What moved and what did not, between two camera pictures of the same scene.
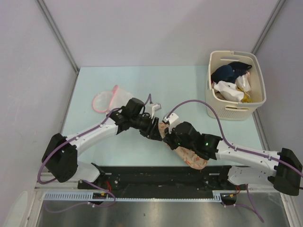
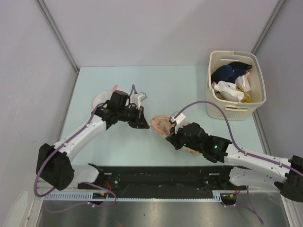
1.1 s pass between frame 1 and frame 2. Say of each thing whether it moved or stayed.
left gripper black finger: moved
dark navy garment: stayed
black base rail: stayed
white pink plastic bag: stayed
